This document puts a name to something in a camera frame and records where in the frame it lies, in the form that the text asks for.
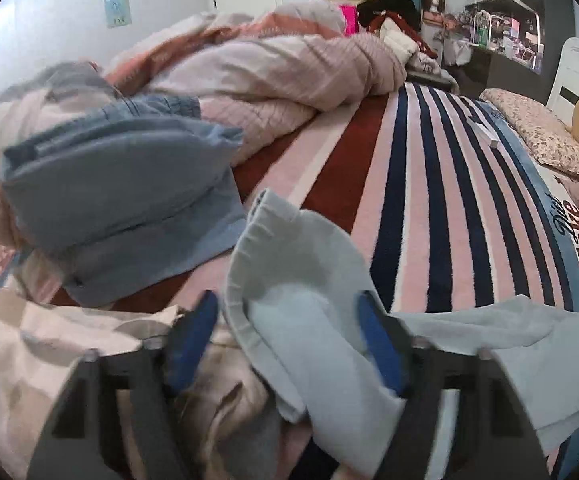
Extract striped blanket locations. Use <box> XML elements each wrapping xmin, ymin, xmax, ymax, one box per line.
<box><xmin>50</xmin><ymin>82</ymin><xmax>579</xmax><ymax>480</ymax></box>

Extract dark bench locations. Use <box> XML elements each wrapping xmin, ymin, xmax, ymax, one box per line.
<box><xmin>407</xmin><ymin>67</ymin><xmax>457</xmax><ymax>93</ymax></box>

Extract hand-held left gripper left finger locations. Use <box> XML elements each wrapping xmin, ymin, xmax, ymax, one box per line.
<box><xmin>27</xmin><ymin>290</ymin><xmax>219</xmax><ymax>480</ymax></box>

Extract small white box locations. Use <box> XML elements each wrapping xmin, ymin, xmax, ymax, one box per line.
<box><xmin>469</xmin><ymin>119</ymin><xmax>499</xmax><ymax>148</ymax></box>

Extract cream patterned cloth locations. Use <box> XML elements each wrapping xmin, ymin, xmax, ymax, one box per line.
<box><xmin>0</xmin><ymin>290</ymin><xmax>280</xmax><ymax>480</ymax></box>

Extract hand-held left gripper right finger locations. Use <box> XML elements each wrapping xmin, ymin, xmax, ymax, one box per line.
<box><xmin>358</xmin><ymin>290</ymin><xmax>550</xmax><ymax>480</ymax></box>

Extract white headboard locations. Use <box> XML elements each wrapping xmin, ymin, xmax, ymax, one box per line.
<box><xmin>547</xmin><ymin>37</ymin><xmax>579</xmax><ymax>126</ymax></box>

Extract light blue wall poster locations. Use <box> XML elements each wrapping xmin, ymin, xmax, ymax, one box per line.
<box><xmin>103</xmin><ymin>0</ymin><xmax>131</xmax><ymax>28</ymax></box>

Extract red garment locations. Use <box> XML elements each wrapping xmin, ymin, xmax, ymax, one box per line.
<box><xmin>369</xmin><ymin>10</ymin><xmax>437</xmax><ymax>58</ymax></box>

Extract pink patchwork quilt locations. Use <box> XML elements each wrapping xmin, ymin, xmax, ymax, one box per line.
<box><xmin>0</xmin><ymin>0</ymin><xmax>407</xmax><ymax>246</ymax></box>

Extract white puffer jacket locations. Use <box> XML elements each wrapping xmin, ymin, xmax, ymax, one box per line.
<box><xmin>382</xmin><ymin>22</ymin><xmax>420</xmax><ymax>61</ymax></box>

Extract folded blue denim pants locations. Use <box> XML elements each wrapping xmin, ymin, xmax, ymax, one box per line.
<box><xmin>2</xmin><ymin>95</ymin><xmax>248</xmax><ymax>308</ymax></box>

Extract dark cluttered shelf unit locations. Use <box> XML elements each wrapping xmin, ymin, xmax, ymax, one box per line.
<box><xmin>462</xmin><ymin>0</ymin><xmax>577</xmax><ymax>91</ymax></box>

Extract pink shopping bag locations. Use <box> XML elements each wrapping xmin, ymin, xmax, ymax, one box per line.
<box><xmin>339</xmin><ymin>4</ymin><xmax>360</xmax><ymax>36</ymax></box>

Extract light blue pants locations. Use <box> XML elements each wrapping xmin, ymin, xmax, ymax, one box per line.
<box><xmin>222</xmin><ymin>190</ymin><xmax>579</xmax><ymax>478</ymax></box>

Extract floral pillow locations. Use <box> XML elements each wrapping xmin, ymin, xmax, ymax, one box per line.
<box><xmin>479</xmin><ymin>88</ymin><xmax>579</xmax><ymax>183</ymax></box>

